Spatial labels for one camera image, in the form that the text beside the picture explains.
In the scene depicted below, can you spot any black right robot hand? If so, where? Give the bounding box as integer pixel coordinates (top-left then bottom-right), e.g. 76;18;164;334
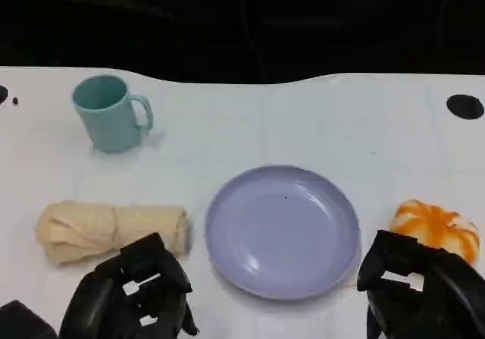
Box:
356;229;485;339

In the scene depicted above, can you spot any pale green mug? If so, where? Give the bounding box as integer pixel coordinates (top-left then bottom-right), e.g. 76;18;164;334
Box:
71;74;155;154

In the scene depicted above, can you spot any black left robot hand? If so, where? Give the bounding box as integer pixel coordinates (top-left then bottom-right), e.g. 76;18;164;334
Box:
58;232;200;339

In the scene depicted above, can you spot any lilac plate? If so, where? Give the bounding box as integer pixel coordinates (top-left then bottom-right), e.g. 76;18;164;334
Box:
205;165;361;301

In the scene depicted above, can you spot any orange and white bread roll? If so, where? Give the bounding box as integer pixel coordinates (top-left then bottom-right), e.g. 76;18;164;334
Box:
389;199;481;267

